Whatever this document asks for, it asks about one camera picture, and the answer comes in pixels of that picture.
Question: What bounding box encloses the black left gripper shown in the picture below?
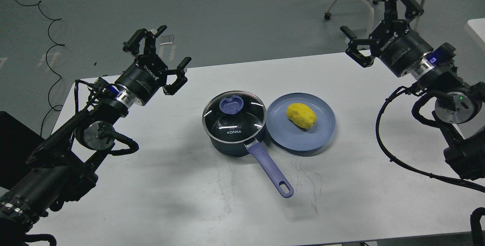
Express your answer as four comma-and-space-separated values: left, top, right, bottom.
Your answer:
115, 25, 192, 106

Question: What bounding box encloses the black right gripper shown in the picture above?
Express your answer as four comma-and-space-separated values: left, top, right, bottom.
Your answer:
340, 0, 433, 77

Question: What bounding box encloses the glass lid purple knob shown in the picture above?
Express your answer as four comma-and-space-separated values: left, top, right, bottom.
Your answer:
202, 91, 267, 143

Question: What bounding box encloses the yellow potato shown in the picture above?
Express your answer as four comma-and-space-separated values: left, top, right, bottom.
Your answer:
286, 103, 317, 130

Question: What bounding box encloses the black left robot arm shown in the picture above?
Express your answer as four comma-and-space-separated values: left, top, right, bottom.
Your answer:
1, 25, 191, 246

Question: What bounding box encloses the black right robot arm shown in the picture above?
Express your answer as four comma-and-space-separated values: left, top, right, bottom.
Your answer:
341, 0, 485, 192

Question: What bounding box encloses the silver floor socket plate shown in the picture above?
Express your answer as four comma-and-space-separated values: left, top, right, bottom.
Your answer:
159, 34, 175, 45

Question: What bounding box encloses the white side table corner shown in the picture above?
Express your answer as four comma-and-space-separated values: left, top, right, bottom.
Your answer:
464, 18, 485, 51

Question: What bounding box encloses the blue round plate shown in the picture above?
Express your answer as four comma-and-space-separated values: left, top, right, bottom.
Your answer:
266, 92, 336, 152

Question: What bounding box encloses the black box at left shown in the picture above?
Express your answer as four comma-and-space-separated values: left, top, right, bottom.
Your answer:
0, 111, 44, 190

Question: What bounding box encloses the black floor cable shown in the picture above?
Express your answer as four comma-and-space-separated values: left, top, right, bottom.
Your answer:
0, 0, 78, 136

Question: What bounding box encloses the dark blue saucepan purple handle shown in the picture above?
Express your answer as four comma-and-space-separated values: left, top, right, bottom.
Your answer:
202, 91, 294, 199

